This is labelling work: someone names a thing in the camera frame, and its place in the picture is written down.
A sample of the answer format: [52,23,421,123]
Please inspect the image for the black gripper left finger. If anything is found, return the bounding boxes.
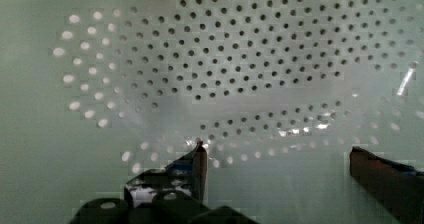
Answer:
[124,141,208,208]

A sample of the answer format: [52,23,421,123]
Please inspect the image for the mint green oval strainer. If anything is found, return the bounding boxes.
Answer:
[1,0,423,224]

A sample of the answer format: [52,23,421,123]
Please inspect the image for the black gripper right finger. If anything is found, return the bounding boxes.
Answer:
[349,146,424,224]

